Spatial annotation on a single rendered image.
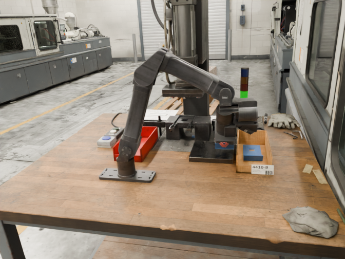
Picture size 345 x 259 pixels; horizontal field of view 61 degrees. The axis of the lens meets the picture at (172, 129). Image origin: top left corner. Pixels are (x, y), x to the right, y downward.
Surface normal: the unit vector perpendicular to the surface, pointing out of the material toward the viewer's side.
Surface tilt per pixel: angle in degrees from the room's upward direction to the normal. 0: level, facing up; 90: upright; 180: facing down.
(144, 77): 90
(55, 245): 0
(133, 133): 79
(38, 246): 0
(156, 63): 90
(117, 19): 90
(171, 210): 0
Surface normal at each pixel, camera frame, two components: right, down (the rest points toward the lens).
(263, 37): -0.27, 0.36
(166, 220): -0.05, -0.93
